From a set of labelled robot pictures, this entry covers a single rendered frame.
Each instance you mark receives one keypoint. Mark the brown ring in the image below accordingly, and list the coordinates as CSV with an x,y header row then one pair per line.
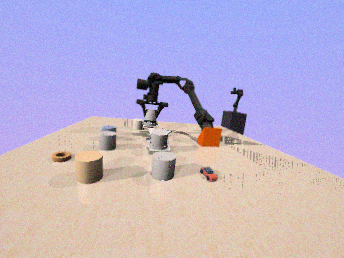
x,y
61,156

